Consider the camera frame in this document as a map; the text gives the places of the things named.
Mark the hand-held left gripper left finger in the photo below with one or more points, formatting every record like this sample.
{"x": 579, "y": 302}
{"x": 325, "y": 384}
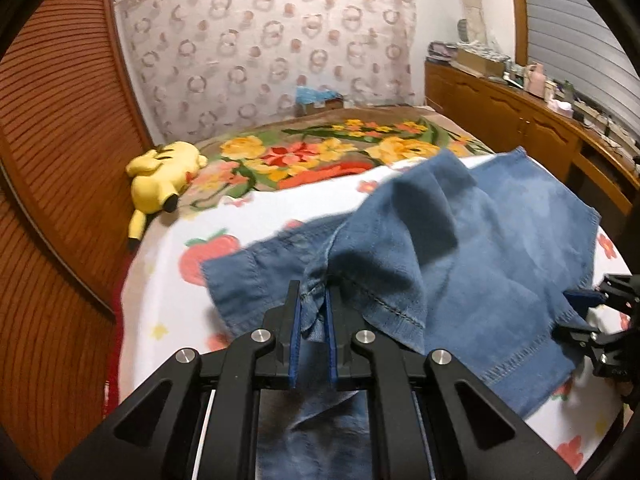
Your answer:
{"x": 296, "y": 330}

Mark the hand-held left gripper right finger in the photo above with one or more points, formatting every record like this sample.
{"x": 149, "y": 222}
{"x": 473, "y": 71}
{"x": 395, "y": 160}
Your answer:
{"x": 331, "y": 340}

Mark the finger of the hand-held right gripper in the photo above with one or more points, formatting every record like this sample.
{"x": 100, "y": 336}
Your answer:
{"x": 575, "y": 334}
{"x": 582, "y": 298}

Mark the blue denim pants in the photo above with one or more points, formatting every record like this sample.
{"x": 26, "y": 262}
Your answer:
{"x": 450, "y": 260}

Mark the white strawberry print sheet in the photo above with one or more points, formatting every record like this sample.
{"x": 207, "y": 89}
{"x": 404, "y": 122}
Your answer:
{"x": 165, "y": 310}

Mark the floral blanket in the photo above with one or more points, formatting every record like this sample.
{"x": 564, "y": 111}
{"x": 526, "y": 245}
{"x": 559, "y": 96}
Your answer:
{"x": 300, "y": 155}

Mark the red cloth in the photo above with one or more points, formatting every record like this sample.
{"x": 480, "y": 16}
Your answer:
{"x": 116, "y": 360}

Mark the pink tissue box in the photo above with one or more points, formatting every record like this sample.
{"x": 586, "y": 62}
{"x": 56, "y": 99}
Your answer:
{"x": 560, "y": 108}

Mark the yellow plush toy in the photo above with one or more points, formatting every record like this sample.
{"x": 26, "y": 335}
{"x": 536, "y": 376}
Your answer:
{"x": 160, "y": 175}

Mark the wooden sideboard cabinet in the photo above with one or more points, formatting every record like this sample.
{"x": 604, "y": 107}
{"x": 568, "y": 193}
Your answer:
{"x": 500, "y": 105}

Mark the small cardboard box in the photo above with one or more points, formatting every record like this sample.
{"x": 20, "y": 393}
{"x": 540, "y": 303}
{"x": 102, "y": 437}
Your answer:
{"x": 320, "y": 110}

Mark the pink thermos jug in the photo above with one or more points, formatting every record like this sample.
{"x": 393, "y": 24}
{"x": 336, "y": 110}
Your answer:
{"x": 535, "y": 80}

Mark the open cardboard box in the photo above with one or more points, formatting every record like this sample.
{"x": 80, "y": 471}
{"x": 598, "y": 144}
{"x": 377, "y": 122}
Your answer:
{"x": 477, "y": 63}

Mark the grey window blind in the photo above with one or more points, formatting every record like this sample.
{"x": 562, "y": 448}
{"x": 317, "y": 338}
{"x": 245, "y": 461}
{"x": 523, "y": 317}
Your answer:
{"x": 575, "y": 25}

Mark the patterned pouch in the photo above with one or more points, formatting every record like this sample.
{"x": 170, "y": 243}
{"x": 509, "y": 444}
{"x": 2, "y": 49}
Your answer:
{"x": 441, "y": 51}

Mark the wooden slatted wardrobe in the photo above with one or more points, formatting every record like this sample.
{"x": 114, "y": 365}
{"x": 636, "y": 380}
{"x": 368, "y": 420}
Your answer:
{"x": 60, "y": 160}

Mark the small desk fan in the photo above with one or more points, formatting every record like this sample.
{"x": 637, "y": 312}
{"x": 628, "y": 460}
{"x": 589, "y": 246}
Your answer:
{"x": 462, "y": 30}

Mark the beige tied curtain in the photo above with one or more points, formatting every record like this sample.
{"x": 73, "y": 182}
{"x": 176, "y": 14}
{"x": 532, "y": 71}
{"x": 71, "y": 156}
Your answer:
{"x": 480, "y": 10}

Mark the wooden window frame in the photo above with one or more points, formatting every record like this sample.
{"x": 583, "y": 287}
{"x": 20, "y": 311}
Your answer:
{"x": 517, "y": 10}

